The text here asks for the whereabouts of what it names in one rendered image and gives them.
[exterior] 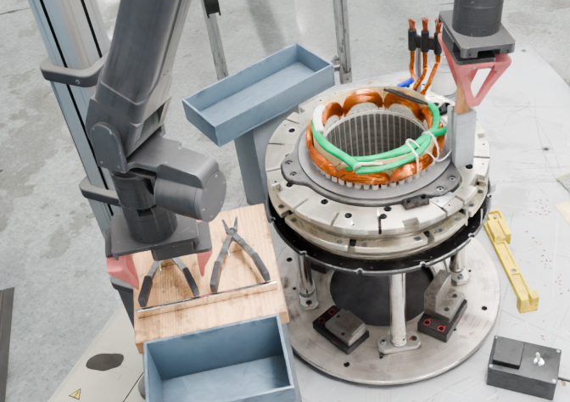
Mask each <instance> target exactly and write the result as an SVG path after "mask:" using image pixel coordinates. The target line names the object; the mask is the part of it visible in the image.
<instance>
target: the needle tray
mask: <svg viewBox="0 0 570 402"><path fill-rule="evenodd" d="M333 86H335V77H334V68H333V64H332V63H330V62H329V61H327V60H325V59H324V58H322V57H321V56H319V55H318V54H316V53H314V52H312V51H310V50H309V49H308V48H307V47H304V46H303V45H301V44H299V43H298V42H295V43H293V44H291V45H289V46H287V47H285V48H283V49H281V50H279V51H277V52H275V53H273V54H271V55H269V56H267V57H265V58H263V59H261V60H259V61H257V62H255V63H253V64H251V65H249V66H247V67H245V68H243V69H241V70H239V71H237V72H235V73H233V74H231V75H229V76H227V77H225V78H223V79H221V80H219V81H217V82H215V83H213V84H211V85H209V86H207V87H205V88H203V89H201V90H199V91H197V92H195V93H193V94H191V95H189V96H187V97H185V98H183V99H182V104H183V108H184V111H185V115H186V118H187V120H188V121H189V122H190V123H191V124H193V125H194V126H195V127H196V128H197V129H198V130H200V131H201V132H202V133H203V134H204V135H205V136H207V138H209V140H211V141H212V142H213V143H214V144H215V145H217V146H218V147H219V148H220V147H221V146H223V145H225V144H227V143H229V142H231V141H232V140H234V144H235V148H236V152H237V159H238V163H239V168H240V171H241V176H242V180H243V187H244V191H245V196H246V199H247V203H248V204H249V205H250V206H252V205H256V204H264V206H265V213H266V218H267V221H268V222H269V223H272V222H273V221H271V218H270V215H269V210H268V204H267V195H268V186H267V176H266V172H265V152H266V149H267V146H268V143H269V141H270V139H271V137H272V135H273V133H274V132H275V130H276V129H277V128H278V127H279V126H280V125H281V123H283V121H285V120H287V117H289V116H290V115H291V114H292V113H293V112H295V113H297V114H299V104H301V103H303V102H305V101H307V100H308V99H310V98H313V97H314V96H316V95H318V94H319V93H321V92H324V91H326V90H327V89H329V88H330V87H333Z"/></svg>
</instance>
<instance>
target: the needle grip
mask: <svg viewBox="0 0 570 402"><path fill-rule="evenodd" d="M455 112H456V113H457V114H458V115H459V114H465V113H467V112H468V106H467V102H466V99H465V97H464V95H463V92H462V90H461V85H460V82H459V80H458V81H457V88H456V96H455V110H454V113H455Z"/></svg>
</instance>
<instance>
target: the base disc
mask: <svg viewBox="0 0 570 402"><path fill-rule="evenodd" d="M464 264H465V266H466V268H467V272H468V275H469V276H470V279H469V281H468V282H467V284H461V285H456V284H454V283H453V282H451V283H450V287H451V288H453V289H455V290H457V291H460V292H462V293H464V294H465V298H464V299H466V300H467V309H466V311H465V312H464V314H463V316H462V317H461V319H460V320H459V322H458V324H457V325H456V327H455V329H454V331H453V332H452V333H451V335H450V338H449V339H448V341H447V343H445V342H443V341H440V340H438V339H437V338H433V337H431V336H428V335H427V334H425V333H422V332H419V331H417V323H418V321H419V320H420V318H421V317H422V314H423V313H424V311H423V312H422V313H421V314H420V315H418V316H417V317H415V318H414V319H412V320H410V321H407V322H406V331H407V332H409V331H414V332H416V333H418V335H419V338H420V340H421V344H420V345H419V346H418V348H417V349H410V350H404V351H399V352H393V353H388V354H384V353H382V352H380V351H379V350H378V346H377V340H378V339H379V338H380V336H383V335H388V331H390V326H387V327H377V326H371V325H367V324H365V325H366V327H367V330H368V331H369V338H368V339H366V340H365V341H364V342H363V343H362V344H361V345H359V346H358V347H357V348H356V349H355V350H354V351H353V352H351V353H350V354H349V355H346V354H345V353H344V352H343V351H342V350H341V349H339V348H338V347H337V346H336V345H334V344H333V343H332V342H330V341H329V340H328V339H327V338H325V337H324V336H323V335H321V334H320V333H319V332H318V331H317V330H316V329H315V328H313V323H312V322H313V321H314V320H315V319H316V318H318V317H319V316H320V315H322V314H323V313H324V312H325V311H326V310H328V309H329V308H330V307H331V306H333V305H335V303H334V302H333V298H332V296H331V293H330V282H331V279H332V276H333V273H334V272H335V271H334V270H331V269H329V270H328V271H327V274H324V273H321V272H319V271H314V270H311V273H312V278H313V279H314V283H315V287H316V296H317V300H318V305H317V306H316V307H315V308H314V309H312V310H304V309H302V308H301V307H300V302H299V292H298V287H297V281H298V278H297V273H296V268H295V263H294V257H293V250H292V249H291V248H290V247H289V246H288V245H287V246H286V247H285V248H284V250H283V251H282V252H281V253H280V255H279V257H278V259H277V267H278V271H279V275H280V279H281V283H282V290H283V294H284V298H285V302H286V306H287V310H288V318H289V322H288V323H287V325H288V333H289V338H290V343H291V347H292V350H293V351H294V352H295V353H296V354H297V355H299V356H300V357H301V358H302V359H304V360H305V361H307V362H308V363H310V364H311V365H313V366H314V367H316V368H318V369H320V370H321V371H324V372H326V373H328V374H330V375H333V376H335V377H339V378H343V379H345V380H349V381H352V382H360V383H367V384H377V385H392V384H402V383H408V382H416V381H420V380H423V379H427V378H430V377H434V376H436V375H438V374H440V373H443V372H445V371H448V370H449V369H451V368H453V367H454V366H457V365H458V364H460V363H461V362H462V361H464V360H465V359H466V358H467V357H469V356H470V355H471V354H472V353H473V352H475V351H476V350H477V349H478V347H479V346H480V345H481V344H482V343H483V341H484V340H485V339H486V337H488V335H489V333H490V332H491V330H492V328H493V326H494V324H495V321H496V318H497V315H498V313H499V308H500V278H499V274H498V271H497V269H496V266H495V263H494V261H493V260H492V258H491V256H490V254H489V252H488V251H487V249H486V248H485V247H484V246H483V245H482V244H481V243H480V241H479V240H478V239H477V238H476V237H471V242H470V243H469V244H468V245H467V246H466V247H465V262H464ZM428 268H429V269H430V271H431V272H432V273H433V277H435V275H436V274H437V272H438V271H439V269H441V270H444V271H447V268H446V265H445V263H444V261H441V262H439V263H438V264H436V265H432V266H429V267H428ZM490 280H491V281H490ZM336 306H337V305H336ZM470 333H473V334H471V335H470ZM436 347H437V348H436Z"/></svg>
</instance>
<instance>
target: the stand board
mask: <svg viewBox="0 0 570 402"><path fill-rule="evenodd" d="M236 216H237V217H238V229H237V233H238V235H239V236H240V237H241V238H244V239H245V242H246V243H247V244H248V245H249V246H250V247H251V248H252V249H253V250H254V251H255V252H257V253H258V254H259V256H260V257H261V259H262V261H263V262H264V264H265V266H266V268H267V270H268V271H269V272H270V277H271V280H270V281H273V280H277V287H278V289H277V290H272V291H269V292H264V293H257V294H253V295H249V296H245V297H241V298H236V299H229V300H225V301H221V302H217V303H213V304H209V302H208V304H205V305H201V306H197V307H192V308H189V309H185V310H178V311H173V312H169V313H164V314H161V315H153V316H150V317H145V318H141V319H138V318H137V314H136V310H137V309H141V308H145V307H140V304H139V303H138V300H137V299H138V296H139V293H140V290H141V286H142V284H143V278H144V276H146V275H147V274H148V271H149V269H150V267H151V265H152V264H153V262H154V260H153V257H152V255H151V251H150V250H149V251H144V252H140V253H135V254H132V259H133V262H134V265H135V267H136V271H137V276H138V280H139V290H136V289H135V288H133V299H134V333H135V345H136V347H137V351H138V353H139V354H140V355H141V354H144V351H143V342H147V341H151V340H155V339H159V338H166V337H170V336H175V335H178V334H183V333H187V332H194V331H198V330H202V329H206V328H211V327H218V326H222V325H226V324H230V323H234V322H238V321H246V320H249V319H254V318H258V317H262V316H266V315H273V314H277V313H279V316H280V321H281V324H284V323H288V322H289V318H288V310H287V306H286V302H285V298H284V294H283V290H282V283H281V279H280V275H279V271H278V267H277V260H276V256H275V252H274V248H273V244H272V240H271V234H270V229H269V226H268V221H267V218H266V213H265V206H264V204H256V205H252V206H248V207H243V208H239V209H232V210H228V211H223V212H220V213H219V214H218V215H217V216H216V218H215V219H214V220H213V221H211V222H209V224H210V234H211V240H212V246H213V254H212V255H211V257H210V259H209V261H208V263H207V265H206V266H205V271H204V276H201V274H200V271H199V268H198V260H197V255H196V254H190V255H186V256H182V257H179V258H180V259H181V260H182V262H183V263H184V264H185V265H186V267H188V269H189V270H190V272H191V274H192V276H193V279H194V281H195V282H196V284H197V286H198V290H199V293H200V295H199V296H201V295H206V298H207V294H210V293H212V292H211V289H210V278H211V274H212V270H213V265H214V261H216V259H217V257H218V254H219V253H220V251H221V247H222V243H223V242H224V241H225V239H226V235H227V234H226V231H225V229H224V226H223V224H222V221H221V220H224V221H225V222H226V224H227V225H228V227H229V229H230V227H233V225H234V221H235V217H236ZM230 256H231V257H227V254H226V258H225V260H224V262H223V264H222V271H221V279H220V283H219V287H218V292H221V291H226V290H229V289H234V288H240V287H245V286H249V285H254V284H257V283H262V282H265V280H264V279H263V277H262V275H261V274H260V272H259V271H258V269H257V267H256V266H255V264H254V262H253V260H252V259H251V258H250V257H249V256H248V255H247V253H246V252H245V251H244V250H243V251H238V252H234V253H230ZM193 297H194V296H193V293H192V291H191V289H190V287H189V286H188V284H187V280H186V278H185V276H184V274H183V273H182V272H181V271H180V269H179V268H178V267H177V266H176V265H170V266H166V267H161V271H159V269H158V270H157V272H156V274H155V276H154V279H153V286H152V289H151V292H150V295H149V298H148V303H147V307H149V306H154V305H157V304H165V303H169V302H173V301H177V300H182V299H189V298H193Z"/></svg>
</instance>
